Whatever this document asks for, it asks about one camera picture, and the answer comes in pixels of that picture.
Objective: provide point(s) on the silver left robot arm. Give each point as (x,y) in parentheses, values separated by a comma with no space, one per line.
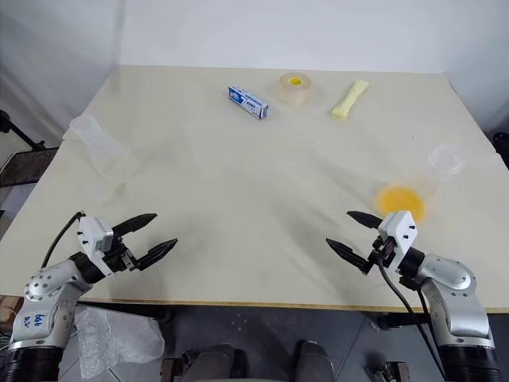
(43,286)

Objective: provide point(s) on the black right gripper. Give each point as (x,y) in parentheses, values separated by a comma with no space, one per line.
(383,250)

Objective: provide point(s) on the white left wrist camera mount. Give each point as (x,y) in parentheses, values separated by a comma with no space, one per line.
(93,235)

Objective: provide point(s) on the clear plastic cup left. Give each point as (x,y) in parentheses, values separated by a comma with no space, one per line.
(105,153)

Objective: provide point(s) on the black fixture at wall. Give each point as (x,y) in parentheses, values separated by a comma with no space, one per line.
(502,139)

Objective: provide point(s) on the clear tape roll yellow core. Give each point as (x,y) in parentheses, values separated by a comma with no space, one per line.
(294,90)

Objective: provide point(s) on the pale yellow pouch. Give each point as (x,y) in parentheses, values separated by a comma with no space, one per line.
(350,100)

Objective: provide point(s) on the black mesh panel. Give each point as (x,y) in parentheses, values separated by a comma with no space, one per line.
(24,175)

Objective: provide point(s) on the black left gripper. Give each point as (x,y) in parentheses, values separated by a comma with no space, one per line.
(119,258)

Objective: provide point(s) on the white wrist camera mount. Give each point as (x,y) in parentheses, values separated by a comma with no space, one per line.
(93,235)
(399,231)

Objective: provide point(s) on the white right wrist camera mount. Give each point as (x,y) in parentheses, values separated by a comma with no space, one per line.
(399,231)

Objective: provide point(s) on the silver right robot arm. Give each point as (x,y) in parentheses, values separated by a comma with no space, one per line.
(457,286)

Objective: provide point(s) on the plastic cup with orange juice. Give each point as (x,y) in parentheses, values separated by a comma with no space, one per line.
(405,201)

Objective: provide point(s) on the blue white cardboard box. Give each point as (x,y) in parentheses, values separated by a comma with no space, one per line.
(247,102)

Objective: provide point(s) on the dark rounded shape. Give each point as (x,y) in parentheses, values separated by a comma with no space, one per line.
(216,364)
(314,362)

